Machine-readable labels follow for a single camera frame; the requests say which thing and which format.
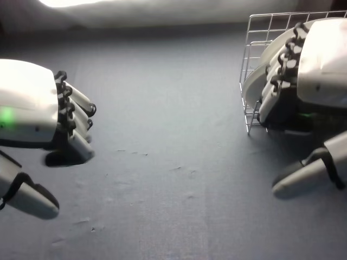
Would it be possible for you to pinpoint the metal wire plate rack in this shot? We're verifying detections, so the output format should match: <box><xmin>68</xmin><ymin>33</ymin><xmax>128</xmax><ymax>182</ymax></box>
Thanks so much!
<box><xmin>239</xmin><ymin>10</ymin><xmax>347</xmax><ymax>135</ymax></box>

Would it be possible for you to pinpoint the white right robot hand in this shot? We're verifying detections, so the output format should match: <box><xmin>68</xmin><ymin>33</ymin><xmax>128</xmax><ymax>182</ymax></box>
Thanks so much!
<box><xmin>259</xmin><ymin>18</ymin><xmax>347</xmax><ymax>198</ymax></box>

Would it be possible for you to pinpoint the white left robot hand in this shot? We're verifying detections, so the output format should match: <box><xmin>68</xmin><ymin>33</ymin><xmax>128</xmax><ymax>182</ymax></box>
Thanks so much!
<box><xmin>0</xmin><ymin>58</ymin><xmax>97</xmax><ymax>220</ymax></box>

